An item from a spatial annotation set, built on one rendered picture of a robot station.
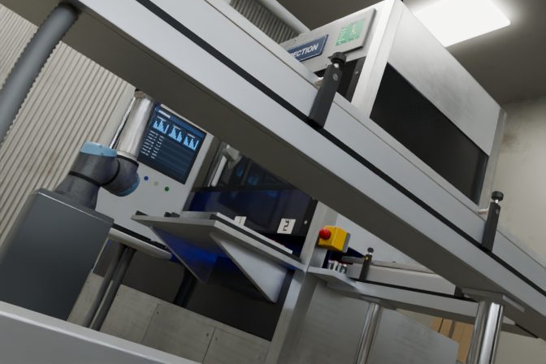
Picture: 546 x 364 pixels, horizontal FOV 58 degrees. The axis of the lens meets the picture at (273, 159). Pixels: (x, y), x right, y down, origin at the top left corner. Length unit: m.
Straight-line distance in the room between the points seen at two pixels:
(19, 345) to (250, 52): 0.40
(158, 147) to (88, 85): 2.94
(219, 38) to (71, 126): 4.73
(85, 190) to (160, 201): 0.83
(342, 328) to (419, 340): 0.47
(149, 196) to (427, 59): 1.48
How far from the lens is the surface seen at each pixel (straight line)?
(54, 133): 5.26
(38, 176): 5.19
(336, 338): 1.90
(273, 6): 3.24
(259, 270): 1.75
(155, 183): 2.53
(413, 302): 1.57
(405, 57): 2.24
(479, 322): 1.12
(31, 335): 0.54
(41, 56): 0.54
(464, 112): 2.56
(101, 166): 1.79
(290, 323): 1.74
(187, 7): 0.59
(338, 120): 0.70
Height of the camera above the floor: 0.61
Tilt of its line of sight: 19 degrees up
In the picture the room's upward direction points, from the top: 21 degrees clockwise
